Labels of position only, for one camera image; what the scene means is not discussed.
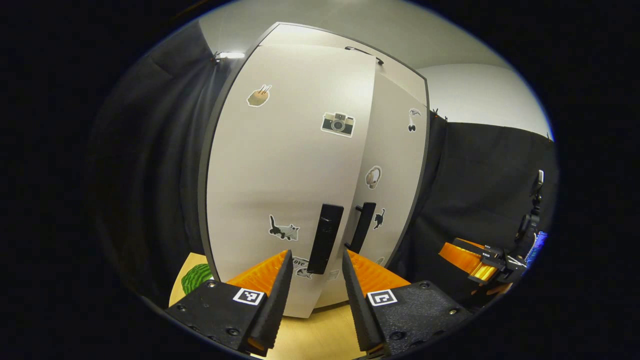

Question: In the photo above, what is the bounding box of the white shoe cabinet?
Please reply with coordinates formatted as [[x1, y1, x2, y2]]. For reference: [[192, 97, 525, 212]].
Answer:
[[198, 21, 431, 319]]

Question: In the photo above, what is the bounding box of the watermelon slice toy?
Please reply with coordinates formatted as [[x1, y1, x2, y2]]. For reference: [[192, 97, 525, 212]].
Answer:
[[181, 263, 215, 296]]

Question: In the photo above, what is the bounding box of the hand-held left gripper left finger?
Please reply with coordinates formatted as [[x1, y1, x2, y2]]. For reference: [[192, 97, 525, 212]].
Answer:
[[165, 249, 295, 357]]

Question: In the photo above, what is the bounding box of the black backdrop cloth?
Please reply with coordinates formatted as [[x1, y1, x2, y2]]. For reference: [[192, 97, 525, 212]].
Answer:
[[387, 112, 558, 301], [90, 20, 241, 301]]

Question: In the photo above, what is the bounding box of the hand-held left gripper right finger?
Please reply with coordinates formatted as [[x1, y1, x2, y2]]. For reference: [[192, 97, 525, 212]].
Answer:
[[341, 249, 473, 357]]

